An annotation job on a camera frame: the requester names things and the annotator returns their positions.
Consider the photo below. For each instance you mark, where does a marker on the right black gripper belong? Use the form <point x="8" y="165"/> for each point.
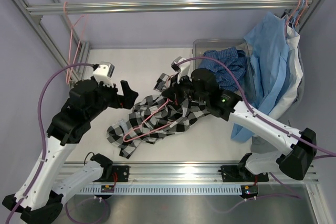
<point x="174" y="93"/>

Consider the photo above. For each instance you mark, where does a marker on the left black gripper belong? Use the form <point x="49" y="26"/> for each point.
<point x="126" y="101"/>

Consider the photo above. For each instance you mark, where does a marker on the black white plaid shirt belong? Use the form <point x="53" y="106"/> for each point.
<point x="151" y="120"/>

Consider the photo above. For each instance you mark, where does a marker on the blue checked shirt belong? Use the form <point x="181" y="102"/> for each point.
<point x="235" y="60"/>

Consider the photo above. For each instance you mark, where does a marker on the pink wire hanger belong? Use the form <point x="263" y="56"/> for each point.
<point x="74" y="42"/>

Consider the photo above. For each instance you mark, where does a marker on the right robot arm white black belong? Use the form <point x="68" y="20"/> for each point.
<point x="294" y="152"/>

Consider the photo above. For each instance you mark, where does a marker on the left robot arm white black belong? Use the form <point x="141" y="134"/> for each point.
<point x="40" y="199"/>

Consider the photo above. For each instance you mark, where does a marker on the light blue shirt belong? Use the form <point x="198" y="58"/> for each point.
<point x="268" y="60"/>

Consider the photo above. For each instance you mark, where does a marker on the blue hanger on right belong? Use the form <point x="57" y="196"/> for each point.
<point x="297" y="13"/>

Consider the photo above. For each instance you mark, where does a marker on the clear plastic bin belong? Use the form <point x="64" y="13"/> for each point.
<point x="202" y="45"/>

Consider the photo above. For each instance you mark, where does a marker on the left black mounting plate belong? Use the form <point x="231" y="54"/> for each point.
<point x="120" y="173"/>

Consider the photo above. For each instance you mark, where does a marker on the black mounting plate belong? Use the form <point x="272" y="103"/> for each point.
<point x="231" y="173"/>
<point x="120" y="173"/>

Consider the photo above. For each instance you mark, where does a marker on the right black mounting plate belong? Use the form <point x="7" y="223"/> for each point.
<point x="231" y="173"/>

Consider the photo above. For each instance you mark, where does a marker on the aluminium hanging rod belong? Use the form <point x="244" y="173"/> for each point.
<point x="156" y="6"/>

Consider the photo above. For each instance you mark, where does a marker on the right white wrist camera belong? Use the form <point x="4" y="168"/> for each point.
<point x="182" y="69"/>

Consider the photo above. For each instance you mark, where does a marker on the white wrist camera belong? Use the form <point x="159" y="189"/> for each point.
<point x="182" y="69"/>
<point x="103" y="73"/>

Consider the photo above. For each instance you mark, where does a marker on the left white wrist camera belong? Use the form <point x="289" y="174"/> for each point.
<point x="103" y="73"/>

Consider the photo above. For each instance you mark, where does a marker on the left aluminium frame post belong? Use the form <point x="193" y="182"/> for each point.
<point x="44" y="36"/>

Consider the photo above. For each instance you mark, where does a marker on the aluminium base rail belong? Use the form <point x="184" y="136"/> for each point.
<point x="180" y="172"/>

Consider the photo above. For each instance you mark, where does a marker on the white slotted cable duct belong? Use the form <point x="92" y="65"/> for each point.
<point x="161" y="190"/>

